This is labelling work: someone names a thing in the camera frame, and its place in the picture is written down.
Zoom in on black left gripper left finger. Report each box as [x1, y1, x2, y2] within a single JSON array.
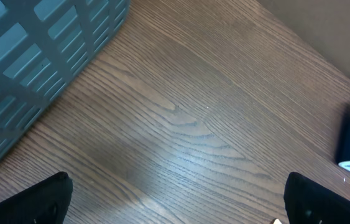
[[0, 172, 73, 224]]

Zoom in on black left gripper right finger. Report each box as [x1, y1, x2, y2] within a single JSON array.
[[283, 172, 350, 224]]

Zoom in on grey plastic mesh basket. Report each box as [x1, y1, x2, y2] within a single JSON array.
[[0, 0, 130, 160]]

